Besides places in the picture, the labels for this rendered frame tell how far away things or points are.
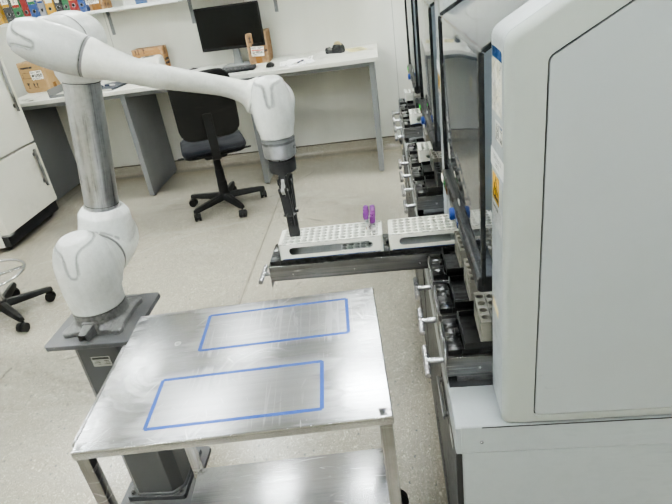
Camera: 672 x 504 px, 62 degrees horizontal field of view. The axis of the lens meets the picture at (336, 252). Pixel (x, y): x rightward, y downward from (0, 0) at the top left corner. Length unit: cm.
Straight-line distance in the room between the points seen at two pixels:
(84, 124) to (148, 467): 111
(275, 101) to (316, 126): 370
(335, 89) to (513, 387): 420
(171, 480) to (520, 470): 124
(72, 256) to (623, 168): 134
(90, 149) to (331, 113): 356
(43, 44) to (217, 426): 97
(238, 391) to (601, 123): 80
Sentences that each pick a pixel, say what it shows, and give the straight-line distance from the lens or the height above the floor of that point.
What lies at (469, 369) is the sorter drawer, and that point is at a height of 77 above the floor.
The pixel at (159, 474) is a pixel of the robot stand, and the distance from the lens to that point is 208.
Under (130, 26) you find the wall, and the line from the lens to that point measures 536.
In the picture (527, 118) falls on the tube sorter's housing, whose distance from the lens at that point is 84.
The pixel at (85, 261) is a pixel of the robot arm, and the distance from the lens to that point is 166.
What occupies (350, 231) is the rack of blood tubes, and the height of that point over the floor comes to 86.
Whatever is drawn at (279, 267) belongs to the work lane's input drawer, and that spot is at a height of 80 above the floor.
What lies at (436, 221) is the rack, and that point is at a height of 86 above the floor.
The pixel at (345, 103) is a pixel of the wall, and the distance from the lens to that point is 507.
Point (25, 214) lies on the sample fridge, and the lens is 481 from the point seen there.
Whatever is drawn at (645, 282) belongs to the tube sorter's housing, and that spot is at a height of 103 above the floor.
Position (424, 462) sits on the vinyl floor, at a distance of 206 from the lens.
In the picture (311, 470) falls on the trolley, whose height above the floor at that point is 28.
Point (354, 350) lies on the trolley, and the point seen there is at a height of 82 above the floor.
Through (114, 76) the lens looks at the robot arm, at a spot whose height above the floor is 138.
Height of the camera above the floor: 155
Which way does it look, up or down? 27 degrees down
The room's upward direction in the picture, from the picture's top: 9 degrees counter-clockwise
